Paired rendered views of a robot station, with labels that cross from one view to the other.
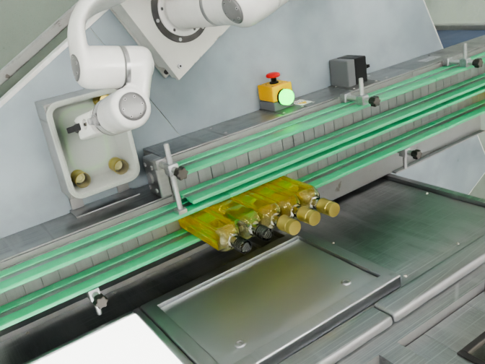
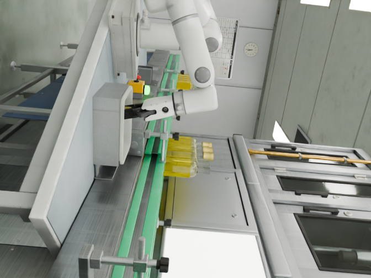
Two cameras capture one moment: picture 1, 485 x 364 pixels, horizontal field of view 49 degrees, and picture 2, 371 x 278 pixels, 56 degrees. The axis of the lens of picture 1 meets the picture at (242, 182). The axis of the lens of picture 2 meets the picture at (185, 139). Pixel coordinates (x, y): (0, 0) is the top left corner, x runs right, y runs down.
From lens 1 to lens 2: 1.23 m
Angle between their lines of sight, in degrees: 56
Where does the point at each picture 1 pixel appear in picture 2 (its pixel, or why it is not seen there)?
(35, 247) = (127, 203)
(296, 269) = (200, 180)
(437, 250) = (226, 158)
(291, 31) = not seen: hidden behind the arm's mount
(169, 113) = not seen: hidden behind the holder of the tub
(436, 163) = not seen: hidden behind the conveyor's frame
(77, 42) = (208, 60)
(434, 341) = (272, 189)
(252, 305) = (211, 201)
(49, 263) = (150, 208)
